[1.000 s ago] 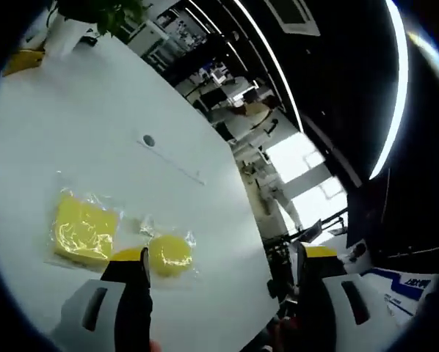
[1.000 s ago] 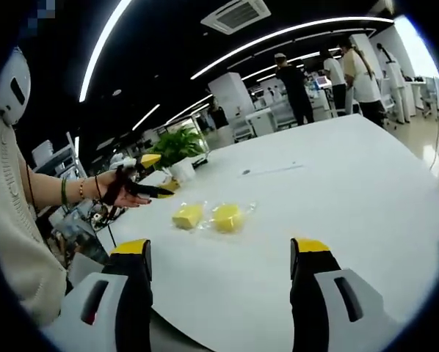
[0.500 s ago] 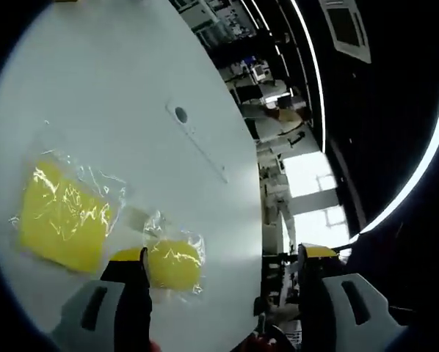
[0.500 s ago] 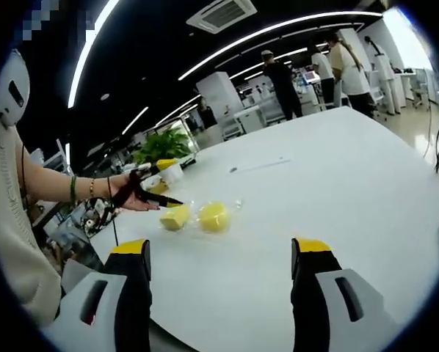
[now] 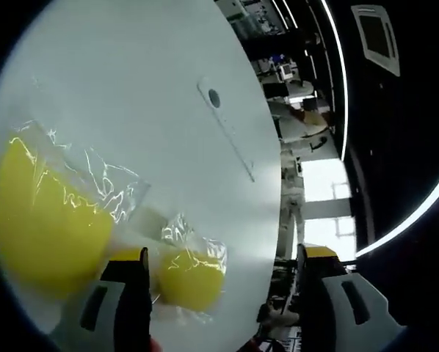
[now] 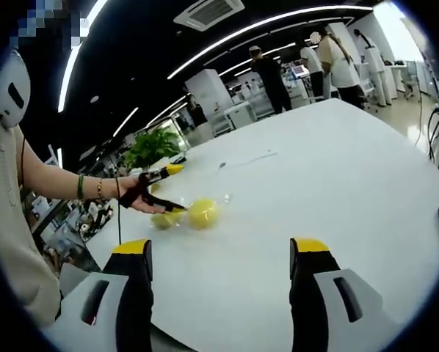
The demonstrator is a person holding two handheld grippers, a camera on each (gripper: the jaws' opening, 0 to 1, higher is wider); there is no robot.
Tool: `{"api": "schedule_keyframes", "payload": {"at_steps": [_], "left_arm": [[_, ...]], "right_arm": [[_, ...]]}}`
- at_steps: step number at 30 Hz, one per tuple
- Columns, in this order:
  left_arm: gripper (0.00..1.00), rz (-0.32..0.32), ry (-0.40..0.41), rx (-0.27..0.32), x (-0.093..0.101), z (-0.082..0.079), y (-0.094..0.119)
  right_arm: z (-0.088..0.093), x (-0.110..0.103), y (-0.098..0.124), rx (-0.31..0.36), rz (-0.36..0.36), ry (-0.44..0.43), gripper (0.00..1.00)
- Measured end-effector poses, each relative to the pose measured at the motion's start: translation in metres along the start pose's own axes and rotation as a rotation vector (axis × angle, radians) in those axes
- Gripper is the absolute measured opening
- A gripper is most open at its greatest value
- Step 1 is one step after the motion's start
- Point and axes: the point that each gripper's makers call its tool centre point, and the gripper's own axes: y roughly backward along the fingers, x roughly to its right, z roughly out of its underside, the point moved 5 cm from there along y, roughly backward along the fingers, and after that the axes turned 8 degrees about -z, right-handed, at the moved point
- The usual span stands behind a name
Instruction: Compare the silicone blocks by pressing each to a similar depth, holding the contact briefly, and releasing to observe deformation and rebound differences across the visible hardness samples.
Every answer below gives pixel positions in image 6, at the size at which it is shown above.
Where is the person's beige clothing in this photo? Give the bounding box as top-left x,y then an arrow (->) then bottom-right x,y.
0,120 -> 62,328

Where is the green potted plant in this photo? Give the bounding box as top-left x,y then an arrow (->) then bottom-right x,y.
125,127 -> 183,172

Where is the long ceiling light strip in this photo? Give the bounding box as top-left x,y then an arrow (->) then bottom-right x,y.
57,0 -> 107,114

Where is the yellow silicone block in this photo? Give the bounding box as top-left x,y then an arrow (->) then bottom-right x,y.
187,197 -> 221,232
150,210 -> 183,232

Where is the ceiling air conditioner vent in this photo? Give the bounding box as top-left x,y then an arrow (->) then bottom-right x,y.
173,0 -> 247,31

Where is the person's left hand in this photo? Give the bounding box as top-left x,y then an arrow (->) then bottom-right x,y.
118,175 -> 168,216

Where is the white worn device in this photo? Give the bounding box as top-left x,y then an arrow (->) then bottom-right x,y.
0,48 -> 32,130

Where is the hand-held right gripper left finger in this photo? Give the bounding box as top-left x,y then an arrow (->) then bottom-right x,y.
43,238 -> 154,352

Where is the white office chair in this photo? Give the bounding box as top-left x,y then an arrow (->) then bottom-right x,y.
211,113 -> 236,137
250,96 -> 276,120

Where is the short ceiling light strip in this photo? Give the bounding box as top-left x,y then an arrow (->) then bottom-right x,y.
112,106 -> 140,138

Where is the grey chair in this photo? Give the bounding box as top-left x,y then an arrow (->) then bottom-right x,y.
59,261 -> 104,295

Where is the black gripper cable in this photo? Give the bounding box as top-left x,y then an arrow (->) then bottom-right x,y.
114,177 -> 123,246

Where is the thin blue cable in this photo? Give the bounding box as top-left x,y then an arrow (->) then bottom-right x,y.
225,149 -> 280,168

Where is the clear plastic bag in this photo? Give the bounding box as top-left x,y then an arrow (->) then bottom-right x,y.
181,191 -> 236,223

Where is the thin worn device cable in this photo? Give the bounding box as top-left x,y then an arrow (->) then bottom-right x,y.
20,134 -> 27,196

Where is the black and white device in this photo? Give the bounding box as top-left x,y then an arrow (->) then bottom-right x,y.
78,203 -> 115,235

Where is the white pillar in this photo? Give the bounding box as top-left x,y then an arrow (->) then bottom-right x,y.
184,69 -> 234,111

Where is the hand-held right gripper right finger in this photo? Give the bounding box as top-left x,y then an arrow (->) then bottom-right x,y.
289,237 -> 399,352

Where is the curved ceiling light strip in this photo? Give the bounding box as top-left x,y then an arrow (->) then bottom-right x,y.
167,4 -> 374,80

